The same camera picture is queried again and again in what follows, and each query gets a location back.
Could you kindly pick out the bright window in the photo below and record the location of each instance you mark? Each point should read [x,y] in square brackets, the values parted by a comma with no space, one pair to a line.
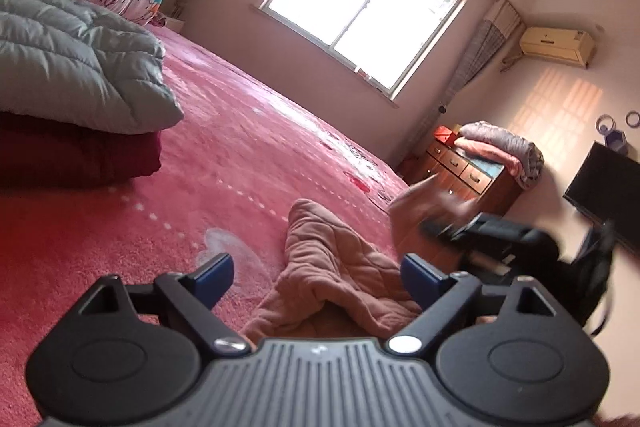
[382,41]

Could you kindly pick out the grey checked curtain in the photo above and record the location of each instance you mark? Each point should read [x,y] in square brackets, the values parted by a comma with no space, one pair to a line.
[490,36]

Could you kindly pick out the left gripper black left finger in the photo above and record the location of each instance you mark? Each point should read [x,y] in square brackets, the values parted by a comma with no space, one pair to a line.
[169,317]

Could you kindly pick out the folded blankets on cabinet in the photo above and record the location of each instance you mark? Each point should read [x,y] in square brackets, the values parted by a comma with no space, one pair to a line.
[523,160]

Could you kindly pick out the brown wooden cabinet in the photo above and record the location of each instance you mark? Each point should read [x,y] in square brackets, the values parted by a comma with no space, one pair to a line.
[488,183]

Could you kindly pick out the pink heart-print bed blanket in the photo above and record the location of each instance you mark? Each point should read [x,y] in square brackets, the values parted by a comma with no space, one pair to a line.
[231,170]

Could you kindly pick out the purple ring wall decorations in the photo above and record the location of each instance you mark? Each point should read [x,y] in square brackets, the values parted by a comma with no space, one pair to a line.
[613,137]

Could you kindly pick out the wall-mounted black television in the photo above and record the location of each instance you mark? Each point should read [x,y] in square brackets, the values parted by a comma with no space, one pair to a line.
[607,188]

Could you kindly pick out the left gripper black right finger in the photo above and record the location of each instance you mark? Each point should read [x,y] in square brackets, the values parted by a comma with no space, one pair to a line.
[452,301]

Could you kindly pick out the pink quilted garment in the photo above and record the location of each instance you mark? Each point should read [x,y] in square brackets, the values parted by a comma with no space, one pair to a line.
[336,284]

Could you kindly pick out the beige wall air conditioner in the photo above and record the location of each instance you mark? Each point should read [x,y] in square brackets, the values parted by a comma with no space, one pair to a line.
[572,47]

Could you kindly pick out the red box on cabinet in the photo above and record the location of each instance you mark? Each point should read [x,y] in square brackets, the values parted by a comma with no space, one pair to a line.
[446,136]

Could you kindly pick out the light grey puffer jacket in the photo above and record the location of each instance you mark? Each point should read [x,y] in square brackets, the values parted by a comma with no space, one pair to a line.
[72,61]

